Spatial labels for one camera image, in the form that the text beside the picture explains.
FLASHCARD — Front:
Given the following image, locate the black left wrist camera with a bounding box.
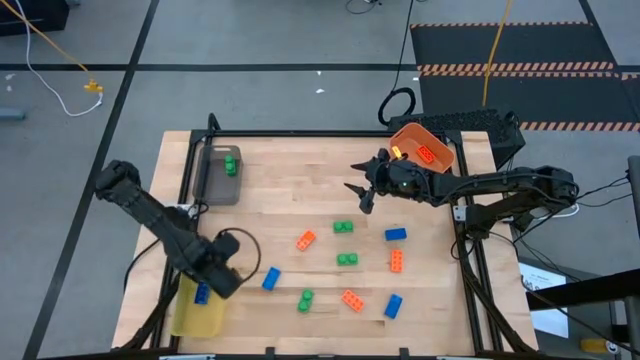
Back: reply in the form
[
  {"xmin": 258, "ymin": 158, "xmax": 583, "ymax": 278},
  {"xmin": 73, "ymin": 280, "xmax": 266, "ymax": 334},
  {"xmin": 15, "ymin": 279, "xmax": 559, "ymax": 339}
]
[{"xmin": 213, "ymin": 232, "xmax": 242, "ymax": 259}]

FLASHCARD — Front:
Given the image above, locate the black coiled floor cable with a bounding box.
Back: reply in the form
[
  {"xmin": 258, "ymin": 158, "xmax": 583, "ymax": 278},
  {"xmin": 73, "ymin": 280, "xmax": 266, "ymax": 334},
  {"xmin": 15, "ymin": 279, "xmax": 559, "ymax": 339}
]
[{"xmin": 377, "ymin": 0, "xmax": 418, "ymax": 127}]

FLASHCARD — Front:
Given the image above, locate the orange plastic bin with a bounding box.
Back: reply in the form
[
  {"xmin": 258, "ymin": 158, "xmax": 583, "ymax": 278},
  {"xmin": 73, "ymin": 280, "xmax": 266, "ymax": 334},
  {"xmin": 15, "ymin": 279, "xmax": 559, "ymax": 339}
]
[{"xmin": 389, "ymin": 122, "xmax": 456, "ymax": 175}]

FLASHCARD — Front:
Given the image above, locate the white looped cable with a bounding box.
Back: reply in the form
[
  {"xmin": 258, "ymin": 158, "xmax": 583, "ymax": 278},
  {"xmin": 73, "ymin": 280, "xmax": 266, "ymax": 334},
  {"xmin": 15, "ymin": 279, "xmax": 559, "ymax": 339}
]
[{"xmin": 532, "ymin": 202, "xmax": 581, "ymax": 222}]

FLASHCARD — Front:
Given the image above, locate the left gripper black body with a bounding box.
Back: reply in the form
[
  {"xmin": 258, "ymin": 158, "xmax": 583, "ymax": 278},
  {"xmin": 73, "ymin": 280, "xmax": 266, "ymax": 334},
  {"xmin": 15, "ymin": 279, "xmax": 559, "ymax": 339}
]
[{"xmin": 192, "ymin": 230, "xmax": 247, "ymax": 301}]

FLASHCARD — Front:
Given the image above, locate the black arm base cable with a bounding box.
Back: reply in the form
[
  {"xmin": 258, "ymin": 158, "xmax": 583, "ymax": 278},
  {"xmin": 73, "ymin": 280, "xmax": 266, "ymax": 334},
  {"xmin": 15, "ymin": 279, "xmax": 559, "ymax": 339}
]
[{"xmin": 122, "ymin": 237, "xmax": 164, "ymax": 295}]

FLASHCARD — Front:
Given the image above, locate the black cabinet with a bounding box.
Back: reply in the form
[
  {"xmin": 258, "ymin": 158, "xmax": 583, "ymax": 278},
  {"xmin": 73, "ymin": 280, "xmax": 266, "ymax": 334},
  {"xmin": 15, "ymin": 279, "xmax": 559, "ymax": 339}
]
[{"xmin": 0, "ymin": 0, "xmax": 70, "ymax": 37}]

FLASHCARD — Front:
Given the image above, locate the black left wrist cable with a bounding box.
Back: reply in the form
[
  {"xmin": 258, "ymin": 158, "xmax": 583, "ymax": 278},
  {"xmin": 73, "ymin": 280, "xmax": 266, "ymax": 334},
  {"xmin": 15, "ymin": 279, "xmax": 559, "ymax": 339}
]
[{"xmin": 216, "ymin": 227, "xmax": 263, "ymax": 285}]

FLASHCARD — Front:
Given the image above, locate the thin black floor cable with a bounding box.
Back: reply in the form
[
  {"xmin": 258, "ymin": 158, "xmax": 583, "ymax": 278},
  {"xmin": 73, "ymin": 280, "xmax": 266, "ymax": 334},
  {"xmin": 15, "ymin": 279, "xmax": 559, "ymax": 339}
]
[{"xmin": 345, "ymin": 0, "xmax": 382, "ymax": 15}]

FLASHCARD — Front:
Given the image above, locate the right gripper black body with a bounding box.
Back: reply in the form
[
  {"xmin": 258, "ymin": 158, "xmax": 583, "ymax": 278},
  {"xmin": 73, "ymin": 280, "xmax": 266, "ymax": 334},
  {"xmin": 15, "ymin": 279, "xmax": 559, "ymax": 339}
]
[{"xmin": 359, "ymin": 147, "xmax": 426, "ymax": 215}]

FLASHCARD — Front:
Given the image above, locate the black metal stand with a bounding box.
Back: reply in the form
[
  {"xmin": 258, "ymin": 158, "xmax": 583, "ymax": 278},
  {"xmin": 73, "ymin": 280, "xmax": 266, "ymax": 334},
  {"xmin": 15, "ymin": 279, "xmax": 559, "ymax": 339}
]
[{"xmin": 524, "ymin": 268, "xmax": 640, "ymax": 360}]

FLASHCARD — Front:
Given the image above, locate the black hazard-striped floor mat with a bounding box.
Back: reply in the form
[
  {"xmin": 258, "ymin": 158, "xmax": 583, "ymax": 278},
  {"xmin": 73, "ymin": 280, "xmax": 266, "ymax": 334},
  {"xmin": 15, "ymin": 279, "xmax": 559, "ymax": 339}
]
[
  {"xmin": 409, "ymin": 21, "xmax": 617, "ymax": 72},
  {"xmin": 417, "ymin": 70, "xmax": 640, "ymax": 133}
]

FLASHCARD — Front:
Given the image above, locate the grey vertical post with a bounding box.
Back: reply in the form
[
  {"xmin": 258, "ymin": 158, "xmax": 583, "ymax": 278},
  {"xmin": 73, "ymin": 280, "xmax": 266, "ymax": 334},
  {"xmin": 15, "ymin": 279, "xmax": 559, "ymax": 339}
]
[{"xmin": 627, "ymin": 154, "xmax": 640, "ymax": 241}]

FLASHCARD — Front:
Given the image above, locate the black aluminium table frame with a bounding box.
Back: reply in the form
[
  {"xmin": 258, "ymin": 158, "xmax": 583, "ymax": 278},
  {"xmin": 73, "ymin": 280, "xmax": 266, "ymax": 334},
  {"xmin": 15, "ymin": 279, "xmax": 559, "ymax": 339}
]
[{"xmin": 119, "ymin": 112, "xmax": 539, "ymax": 360}]

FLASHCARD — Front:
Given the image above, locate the grey translucent plastic bin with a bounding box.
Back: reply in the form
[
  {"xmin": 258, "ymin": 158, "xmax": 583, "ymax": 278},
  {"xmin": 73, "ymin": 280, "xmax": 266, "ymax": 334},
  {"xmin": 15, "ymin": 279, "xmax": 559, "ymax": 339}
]
[{"xmin": 192, "ymin": 144, "xmax": 245, "ymax": 207}]

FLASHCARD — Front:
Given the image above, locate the yellow floor cable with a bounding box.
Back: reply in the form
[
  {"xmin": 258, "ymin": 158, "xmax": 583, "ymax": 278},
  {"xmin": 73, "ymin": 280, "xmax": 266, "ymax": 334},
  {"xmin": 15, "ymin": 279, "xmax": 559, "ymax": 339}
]
[{"xmin": 481, "ymin": 0, "xmax": 515, "ymax": 108}]

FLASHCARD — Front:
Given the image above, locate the white floor cable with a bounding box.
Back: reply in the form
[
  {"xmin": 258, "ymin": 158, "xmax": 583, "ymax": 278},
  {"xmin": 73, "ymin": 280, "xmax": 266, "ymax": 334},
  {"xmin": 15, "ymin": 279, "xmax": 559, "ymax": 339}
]
[{"xmin": 14, "ymin": 0, "xmax": 105, "ymax": 118}]

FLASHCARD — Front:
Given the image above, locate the yellow round object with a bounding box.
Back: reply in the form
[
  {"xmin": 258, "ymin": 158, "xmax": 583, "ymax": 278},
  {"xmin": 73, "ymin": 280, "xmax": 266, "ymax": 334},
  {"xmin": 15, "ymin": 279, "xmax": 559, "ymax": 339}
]
[{"xmin": 579, "ymin": 337, "xmax": 609, "ymax": 355}]

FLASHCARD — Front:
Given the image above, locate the yellow cable with plug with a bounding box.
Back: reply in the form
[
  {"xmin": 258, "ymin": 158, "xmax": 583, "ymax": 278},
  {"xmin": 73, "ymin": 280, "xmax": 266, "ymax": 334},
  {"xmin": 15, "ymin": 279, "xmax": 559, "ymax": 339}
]
[{"xmin": 0, "ymin": 0, "xmax": 105, "ymax": 95}]

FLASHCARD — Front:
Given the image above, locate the yellow translucent plastic bin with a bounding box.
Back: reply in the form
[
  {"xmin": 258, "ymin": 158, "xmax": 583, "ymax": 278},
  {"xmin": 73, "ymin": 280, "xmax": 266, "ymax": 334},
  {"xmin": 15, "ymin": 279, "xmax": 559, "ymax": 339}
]
[{"xmin": 171, "ymin": 272, "xmax": 227, "ymax": 339}]

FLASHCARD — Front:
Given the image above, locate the white printed paper sheet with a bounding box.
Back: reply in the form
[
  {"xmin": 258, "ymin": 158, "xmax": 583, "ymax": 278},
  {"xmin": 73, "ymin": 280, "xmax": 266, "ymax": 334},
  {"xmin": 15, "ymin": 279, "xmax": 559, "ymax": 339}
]
[{"xmin": 518, "ymin": 261, "xmax": 570, "ymax": 339}]

